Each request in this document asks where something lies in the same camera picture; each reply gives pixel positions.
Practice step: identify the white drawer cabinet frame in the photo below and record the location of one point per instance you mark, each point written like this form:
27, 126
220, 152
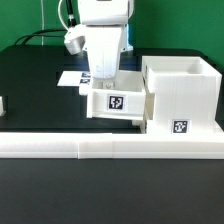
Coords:
183, 92

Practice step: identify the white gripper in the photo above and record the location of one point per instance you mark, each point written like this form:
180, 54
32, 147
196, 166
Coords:
103, 49

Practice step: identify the white drawer box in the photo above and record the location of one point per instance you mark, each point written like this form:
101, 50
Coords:
142, 124
122, 98

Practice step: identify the white L-shaped guide rail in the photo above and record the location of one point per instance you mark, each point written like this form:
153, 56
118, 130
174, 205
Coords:
111, 146

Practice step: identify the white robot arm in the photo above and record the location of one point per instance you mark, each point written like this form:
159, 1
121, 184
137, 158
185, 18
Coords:
96, 13

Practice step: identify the white base tag plate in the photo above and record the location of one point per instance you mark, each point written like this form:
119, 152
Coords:
74, 78

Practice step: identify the white front drawer box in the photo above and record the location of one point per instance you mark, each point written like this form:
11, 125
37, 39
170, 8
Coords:
142, 124

